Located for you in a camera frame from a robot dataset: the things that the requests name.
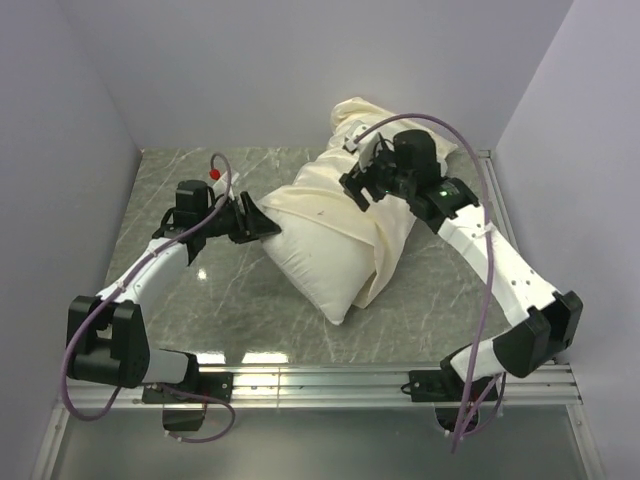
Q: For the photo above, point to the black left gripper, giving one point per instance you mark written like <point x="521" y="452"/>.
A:
<point x="255" y="224"/>

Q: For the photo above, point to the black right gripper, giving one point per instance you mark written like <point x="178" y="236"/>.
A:
<point x="352" y="186"/>

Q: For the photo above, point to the white pillow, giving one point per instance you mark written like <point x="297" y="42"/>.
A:
<point x="327" y="267"/>

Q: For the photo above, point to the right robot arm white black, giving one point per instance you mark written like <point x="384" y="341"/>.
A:
<point x="542" y="320"/>

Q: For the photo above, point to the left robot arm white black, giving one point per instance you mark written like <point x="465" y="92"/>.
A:
<point x="107" y="341"/>

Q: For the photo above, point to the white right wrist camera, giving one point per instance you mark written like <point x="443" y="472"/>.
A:
<point x="364" y="150"/>

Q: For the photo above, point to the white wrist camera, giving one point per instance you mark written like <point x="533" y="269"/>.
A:
<point x="225" y="183"/>
<point x="364" y="150"/>

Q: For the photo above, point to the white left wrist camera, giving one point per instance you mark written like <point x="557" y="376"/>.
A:
<point x="225" y="183"/>

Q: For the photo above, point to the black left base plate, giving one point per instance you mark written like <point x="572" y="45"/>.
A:
<point x="216" y="385"/>

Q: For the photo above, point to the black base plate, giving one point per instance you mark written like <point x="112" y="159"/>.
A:
<point x="216" y="385"/>
<point x="438" y="386"/>

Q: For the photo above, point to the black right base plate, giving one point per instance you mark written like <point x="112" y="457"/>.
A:
<point x="438" y="386"/>

